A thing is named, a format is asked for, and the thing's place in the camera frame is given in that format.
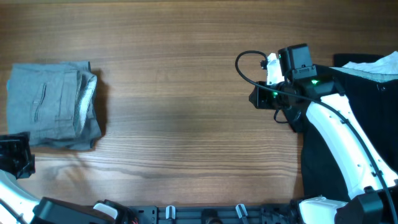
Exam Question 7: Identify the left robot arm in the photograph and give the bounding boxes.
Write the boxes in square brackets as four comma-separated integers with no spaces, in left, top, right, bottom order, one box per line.
[1,133,139,224]

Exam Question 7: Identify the grey shorts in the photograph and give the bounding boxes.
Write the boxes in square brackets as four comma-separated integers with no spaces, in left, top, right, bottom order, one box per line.
[6,61,101,151]

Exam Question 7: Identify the right black cable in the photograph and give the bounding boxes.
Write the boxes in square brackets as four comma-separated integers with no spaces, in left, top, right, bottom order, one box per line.
[234,50,398,224]

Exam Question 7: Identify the dark garment at back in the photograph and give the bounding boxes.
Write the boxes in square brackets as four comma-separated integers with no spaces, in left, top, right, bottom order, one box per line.
[333,53,384,67]

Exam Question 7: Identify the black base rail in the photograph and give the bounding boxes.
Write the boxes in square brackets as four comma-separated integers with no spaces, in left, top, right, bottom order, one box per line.
[130,204,300,224]

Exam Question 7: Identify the white garment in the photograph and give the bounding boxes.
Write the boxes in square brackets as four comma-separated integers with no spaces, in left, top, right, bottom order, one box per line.
[332,51,397,83]

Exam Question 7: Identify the black garment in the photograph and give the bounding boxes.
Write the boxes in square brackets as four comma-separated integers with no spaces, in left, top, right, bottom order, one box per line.
[301,68,397,202]

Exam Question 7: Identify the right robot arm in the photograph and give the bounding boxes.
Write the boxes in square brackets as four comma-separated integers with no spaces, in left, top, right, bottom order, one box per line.
[249,44,397,223]

